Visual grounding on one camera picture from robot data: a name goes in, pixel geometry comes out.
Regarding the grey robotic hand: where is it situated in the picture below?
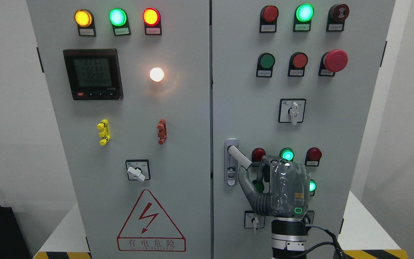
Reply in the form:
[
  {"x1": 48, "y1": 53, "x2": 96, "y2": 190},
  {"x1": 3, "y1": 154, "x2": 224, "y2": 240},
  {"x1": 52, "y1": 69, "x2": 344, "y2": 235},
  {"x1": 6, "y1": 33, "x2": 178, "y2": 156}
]
[{"x1": 238, "y1": 155, "x2": 310, "y2": 219}]

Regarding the silver door swing handle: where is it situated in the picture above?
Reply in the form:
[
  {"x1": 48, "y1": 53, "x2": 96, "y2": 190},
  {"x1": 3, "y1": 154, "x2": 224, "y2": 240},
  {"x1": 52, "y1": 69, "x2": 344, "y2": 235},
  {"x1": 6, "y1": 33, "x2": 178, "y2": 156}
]
[{"x1": 224, "y1": 138, "x2": 252, "y2": 186}]

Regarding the grey right cabinet door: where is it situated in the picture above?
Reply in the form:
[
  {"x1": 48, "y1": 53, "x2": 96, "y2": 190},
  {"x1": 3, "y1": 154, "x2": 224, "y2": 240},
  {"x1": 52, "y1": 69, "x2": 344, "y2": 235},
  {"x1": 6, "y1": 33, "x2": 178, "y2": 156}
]
[{"x1": 211, "y1": 0, "x2": 395, "y2": 259}]

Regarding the grey cabinet door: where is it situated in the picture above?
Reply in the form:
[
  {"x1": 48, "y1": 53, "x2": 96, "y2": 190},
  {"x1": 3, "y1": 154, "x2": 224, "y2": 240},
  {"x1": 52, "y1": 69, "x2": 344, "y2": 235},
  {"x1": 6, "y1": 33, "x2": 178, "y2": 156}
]
[
  {"x1": 27, "y1": 0, "x2": 211, "y2": 259},
  {"x1": 211, "y1": 0, "x2": 395, "y2": 259}
]

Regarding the grey left cabinet door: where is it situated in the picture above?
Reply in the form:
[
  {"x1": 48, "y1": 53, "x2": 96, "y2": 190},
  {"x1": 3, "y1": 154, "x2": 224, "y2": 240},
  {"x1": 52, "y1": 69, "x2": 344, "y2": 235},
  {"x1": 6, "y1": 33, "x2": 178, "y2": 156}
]
[{"x1": 27, "y1": 0, "x2": 211, "y2": 259}]

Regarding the green lit push button lower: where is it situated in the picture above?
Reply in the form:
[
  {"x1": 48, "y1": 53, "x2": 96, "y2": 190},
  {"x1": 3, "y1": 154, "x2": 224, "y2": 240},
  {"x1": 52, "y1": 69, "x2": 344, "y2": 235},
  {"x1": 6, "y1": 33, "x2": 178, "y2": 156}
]
[{"x1": 309, "y1": 179, "x2": 317, "y2": 196}]

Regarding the green lit indicator middle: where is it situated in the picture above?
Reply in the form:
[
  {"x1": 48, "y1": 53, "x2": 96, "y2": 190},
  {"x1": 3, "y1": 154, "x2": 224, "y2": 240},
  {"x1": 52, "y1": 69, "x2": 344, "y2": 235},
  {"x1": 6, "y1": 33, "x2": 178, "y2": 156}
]
[{"x1": 279, "y1": 147, "x2": 294, "y2": 161}]

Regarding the green lit indicator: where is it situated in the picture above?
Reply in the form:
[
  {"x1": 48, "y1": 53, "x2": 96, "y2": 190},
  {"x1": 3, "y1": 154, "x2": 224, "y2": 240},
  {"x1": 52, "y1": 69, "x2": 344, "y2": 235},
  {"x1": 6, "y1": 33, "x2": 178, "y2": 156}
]
[
  {"x1": 293, "y1": 3, "x2": 315, "y2": 32},
  {"x1": 279, "y1": 147, "x2": 294, "y2": 161}
]

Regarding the dark red indicator middle right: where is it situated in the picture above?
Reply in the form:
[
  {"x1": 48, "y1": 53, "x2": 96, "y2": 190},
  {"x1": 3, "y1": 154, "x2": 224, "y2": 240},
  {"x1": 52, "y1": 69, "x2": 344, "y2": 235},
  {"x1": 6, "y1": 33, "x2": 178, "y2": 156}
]
[{"x1": 304, "y1": 147, "x2": 322, "y2": 166}]

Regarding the dark red indicator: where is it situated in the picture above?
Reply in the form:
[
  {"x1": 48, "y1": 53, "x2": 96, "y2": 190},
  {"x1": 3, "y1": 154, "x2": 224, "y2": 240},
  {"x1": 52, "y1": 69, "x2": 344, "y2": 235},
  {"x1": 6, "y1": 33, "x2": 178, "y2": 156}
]
[
  {"x1": 304, "y1": 147, "x2": 322, "y2": 166},
  {"x1": 251, "y1": 147, "x2": 266, "y2": 167}
]

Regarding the dark red indicator middle left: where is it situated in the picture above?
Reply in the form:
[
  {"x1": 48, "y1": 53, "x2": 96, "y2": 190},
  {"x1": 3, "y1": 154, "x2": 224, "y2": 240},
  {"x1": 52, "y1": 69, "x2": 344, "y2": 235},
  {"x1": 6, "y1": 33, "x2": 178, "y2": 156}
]
[{"x1": 251, "y1": 147, "x2": 266, "y2": 167}]

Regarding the red push button upper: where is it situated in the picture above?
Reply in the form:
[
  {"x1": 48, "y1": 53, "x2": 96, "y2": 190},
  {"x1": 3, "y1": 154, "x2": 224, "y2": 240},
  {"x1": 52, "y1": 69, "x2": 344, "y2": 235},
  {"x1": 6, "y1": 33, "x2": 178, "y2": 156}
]
[{"x1": 287, "y1": 51, "x2": 308, "y2": 77}]

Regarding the green push button upper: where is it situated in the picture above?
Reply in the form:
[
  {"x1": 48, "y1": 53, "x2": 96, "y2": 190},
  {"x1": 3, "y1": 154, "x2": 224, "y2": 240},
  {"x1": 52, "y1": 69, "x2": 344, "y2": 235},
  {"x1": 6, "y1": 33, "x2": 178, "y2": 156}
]
[{"x1": 256, "y1": 53, "x2": 275, "y2": 78}]

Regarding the red electrical hazard sticker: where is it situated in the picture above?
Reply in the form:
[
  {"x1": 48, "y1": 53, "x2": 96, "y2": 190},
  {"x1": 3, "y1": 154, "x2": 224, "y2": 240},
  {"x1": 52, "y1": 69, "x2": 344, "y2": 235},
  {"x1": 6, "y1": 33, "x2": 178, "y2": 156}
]
[{"x1": 116, "y1": 190, "x2": 186, "y2": 252}]

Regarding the red emergency stop button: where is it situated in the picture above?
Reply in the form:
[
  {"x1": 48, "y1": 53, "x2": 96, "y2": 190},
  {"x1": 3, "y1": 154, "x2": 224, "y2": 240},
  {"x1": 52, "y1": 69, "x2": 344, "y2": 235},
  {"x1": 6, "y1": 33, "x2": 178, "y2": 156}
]
[{"x1": 318, "y1": 49, "x2": 349, "y2": 77}]

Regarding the white lit indicator light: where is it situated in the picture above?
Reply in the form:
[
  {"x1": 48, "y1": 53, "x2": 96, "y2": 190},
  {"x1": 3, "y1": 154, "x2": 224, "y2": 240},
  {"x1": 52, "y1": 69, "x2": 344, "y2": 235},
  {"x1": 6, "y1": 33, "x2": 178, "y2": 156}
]
[{"x1": 149, "y1": 67, "x2": 165, "y2": 82}]

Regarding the red indicator light top right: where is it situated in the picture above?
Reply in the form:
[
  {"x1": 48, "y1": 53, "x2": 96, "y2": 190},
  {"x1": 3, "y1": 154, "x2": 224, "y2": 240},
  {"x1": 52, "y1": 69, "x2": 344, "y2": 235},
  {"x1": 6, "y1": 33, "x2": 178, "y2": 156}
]
[{"x1": 259, "y1": 5, "x2": 279, "y2": 33}]

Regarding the green lit indicator top right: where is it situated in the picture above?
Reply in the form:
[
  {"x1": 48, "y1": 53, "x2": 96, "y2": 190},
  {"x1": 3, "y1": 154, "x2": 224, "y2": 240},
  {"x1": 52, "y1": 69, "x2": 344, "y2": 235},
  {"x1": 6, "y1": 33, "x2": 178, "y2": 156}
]
[{"x1": 293, "y1": 3, "x2": 315, "y2": 32}]

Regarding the dark red buzzer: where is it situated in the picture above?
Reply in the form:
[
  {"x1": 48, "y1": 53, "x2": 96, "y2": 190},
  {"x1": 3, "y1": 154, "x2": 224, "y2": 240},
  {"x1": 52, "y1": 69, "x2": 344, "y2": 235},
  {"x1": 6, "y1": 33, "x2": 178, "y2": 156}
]
[{"x1": 326, "y1": 4, "x2": 350, "y2": 32}]

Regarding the red lit indicator light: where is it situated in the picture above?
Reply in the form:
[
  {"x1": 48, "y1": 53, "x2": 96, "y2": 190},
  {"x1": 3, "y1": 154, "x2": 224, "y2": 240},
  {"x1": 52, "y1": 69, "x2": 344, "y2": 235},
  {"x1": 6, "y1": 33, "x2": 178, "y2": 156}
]
[{"x1": 142, "y1": 7, "x2": 162, "y2": 35}]

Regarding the black digital power meter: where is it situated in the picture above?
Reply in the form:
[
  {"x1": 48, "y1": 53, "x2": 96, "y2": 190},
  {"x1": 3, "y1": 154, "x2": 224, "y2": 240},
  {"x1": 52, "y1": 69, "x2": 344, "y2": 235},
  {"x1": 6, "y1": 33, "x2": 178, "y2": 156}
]
[{"x1": 63, "y1": 49, "x2": 124, "y2": 100}]

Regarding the green indicator light top left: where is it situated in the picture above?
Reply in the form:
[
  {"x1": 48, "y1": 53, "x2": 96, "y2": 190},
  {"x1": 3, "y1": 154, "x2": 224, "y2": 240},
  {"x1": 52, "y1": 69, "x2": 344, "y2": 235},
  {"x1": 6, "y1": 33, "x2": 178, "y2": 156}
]
[{"x1": 109, "y1": 8, "x2": 131, "y2": 36}]

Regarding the yellow indicator light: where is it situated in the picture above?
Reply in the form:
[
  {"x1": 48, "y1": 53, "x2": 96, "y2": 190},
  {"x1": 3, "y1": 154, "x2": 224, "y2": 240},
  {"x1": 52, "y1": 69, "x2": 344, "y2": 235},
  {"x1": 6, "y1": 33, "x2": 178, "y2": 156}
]
[{"x1": 74, "y1": 9, "x2": 96, "y2": 37}]

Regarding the black rotary knob switch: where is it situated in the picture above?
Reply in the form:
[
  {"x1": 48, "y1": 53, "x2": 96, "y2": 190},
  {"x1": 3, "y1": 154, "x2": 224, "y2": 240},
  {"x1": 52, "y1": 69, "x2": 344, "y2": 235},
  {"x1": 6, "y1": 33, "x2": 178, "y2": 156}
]
[{"x1": 303, "y1": 210, "x2": 315, "y2": 225}]

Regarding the white selector switch lower right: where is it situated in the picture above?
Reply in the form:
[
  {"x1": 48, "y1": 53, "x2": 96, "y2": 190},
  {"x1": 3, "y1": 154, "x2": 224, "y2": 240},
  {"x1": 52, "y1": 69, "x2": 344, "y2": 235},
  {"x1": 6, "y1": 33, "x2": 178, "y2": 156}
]
[{"x1": 244, "y1": 210, "x2": 266, "y2": 235}]

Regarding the white selector switch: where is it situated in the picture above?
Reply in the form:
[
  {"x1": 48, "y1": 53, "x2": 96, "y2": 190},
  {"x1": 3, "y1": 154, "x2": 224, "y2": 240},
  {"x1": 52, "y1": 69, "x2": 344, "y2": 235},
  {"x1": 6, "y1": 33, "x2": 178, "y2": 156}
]
[
  {"x1": 244, "y1": 210, "x2": 266, "y2": 235},
  {"x1": 278, "y1": 98, "x2": 306, "y2": 125}
]

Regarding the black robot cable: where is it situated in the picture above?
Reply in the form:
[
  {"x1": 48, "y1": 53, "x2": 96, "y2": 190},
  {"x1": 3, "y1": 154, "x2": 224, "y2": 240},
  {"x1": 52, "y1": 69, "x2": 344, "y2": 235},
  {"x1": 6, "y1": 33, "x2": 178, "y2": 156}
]
[{"x1": 292, "y1": 225, "x2": 345, "y2": 259}]

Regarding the white selector switch upper right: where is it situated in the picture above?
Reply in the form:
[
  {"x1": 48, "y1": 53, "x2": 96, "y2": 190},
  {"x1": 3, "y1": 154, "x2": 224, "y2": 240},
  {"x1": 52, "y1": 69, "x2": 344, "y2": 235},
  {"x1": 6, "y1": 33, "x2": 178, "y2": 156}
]
[{"x1": 278, "y1": 98, "x2": 306, "y2": 125}]

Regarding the white selector switch left door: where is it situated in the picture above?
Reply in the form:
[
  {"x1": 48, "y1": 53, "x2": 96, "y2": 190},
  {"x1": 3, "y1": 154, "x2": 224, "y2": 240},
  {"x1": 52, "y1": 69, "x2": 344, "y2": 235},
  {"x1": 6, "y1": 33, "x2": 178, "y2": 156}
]
[{"x1": 125, "y1": 159, "x2": 151, "y2": 182}]

